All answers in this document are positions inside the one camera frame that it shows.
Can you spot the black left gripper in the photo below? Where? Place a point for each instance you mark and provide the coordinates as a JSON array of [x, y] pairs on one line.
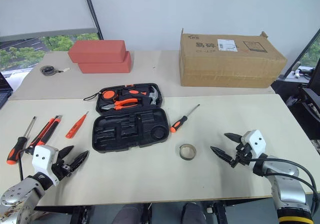
[[62, 170]]

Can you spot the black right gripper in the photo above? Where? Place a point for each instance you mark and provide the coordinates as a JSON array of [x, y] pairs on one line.
[[242, 156]]

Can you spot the orange voltage tester pen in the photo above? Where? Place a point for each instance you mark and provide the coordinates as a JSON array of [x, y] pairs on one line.
[[75, 127]]

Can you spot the orange black utility knife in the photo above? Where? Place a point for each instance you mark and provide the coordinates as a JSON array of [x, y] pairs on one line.
[[46, 131]]

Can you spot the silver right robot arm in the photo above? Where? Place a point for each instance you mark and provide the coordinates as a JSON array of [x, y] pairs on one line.
[[287, 184]]

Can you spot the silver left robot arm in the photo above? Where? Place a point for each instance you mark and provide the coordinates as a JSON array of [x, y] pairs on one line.
[[20, 196]]

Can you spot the black tool case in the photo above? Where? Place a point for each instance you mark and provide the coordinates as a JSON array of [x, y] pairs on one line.
[[130, 131]]

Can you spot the grey tape roll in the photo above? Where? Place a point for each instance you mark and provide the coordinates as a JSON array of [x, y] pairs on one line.
[[188, 156]]

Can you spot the orange black tape measure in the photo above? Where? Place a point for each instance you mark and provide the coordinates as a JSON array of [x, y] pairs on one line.
[[108, 95]]

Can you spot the dark rounded shape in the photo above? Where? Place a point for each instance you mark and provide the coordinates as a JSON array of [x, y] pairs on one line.
[[193, 212]]

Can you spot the brown cardboard box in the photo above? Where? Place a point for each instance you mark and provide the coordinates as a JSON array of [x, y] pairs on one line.
[[225, 63]]

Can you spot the black office chair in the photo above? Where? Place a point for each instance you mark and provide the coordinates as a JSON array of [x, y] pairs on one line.
[[310, 101]]

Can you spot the red rectangular box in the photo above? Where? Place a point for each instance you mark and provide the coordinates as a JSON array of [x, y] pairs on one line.
[[97, 49], [105, 67]]

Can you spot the dark laptop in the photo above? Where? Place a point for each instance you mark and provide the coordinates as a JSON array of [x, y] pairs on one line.
[[4, 91]]

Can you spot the small white device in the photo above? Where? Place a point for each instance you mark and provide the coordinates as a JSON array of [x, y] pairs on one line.
[[295, 70]]

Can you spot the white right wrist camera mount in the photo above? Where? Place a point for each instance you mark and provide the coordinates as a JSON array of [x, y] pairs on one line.
[[255, 141]]

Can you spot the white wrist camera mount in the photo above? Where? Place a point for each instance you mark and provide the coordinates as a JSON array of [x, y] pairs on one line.
[[255, 141], [43, 159]]

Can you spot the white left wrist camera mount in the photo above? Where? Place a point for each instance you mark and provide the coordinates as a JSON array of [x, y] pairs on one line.
[[43, 159]]

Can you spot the black window frame post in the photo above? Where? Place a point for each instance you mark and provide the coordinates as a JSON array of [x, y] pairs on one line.
[[93, 11]]

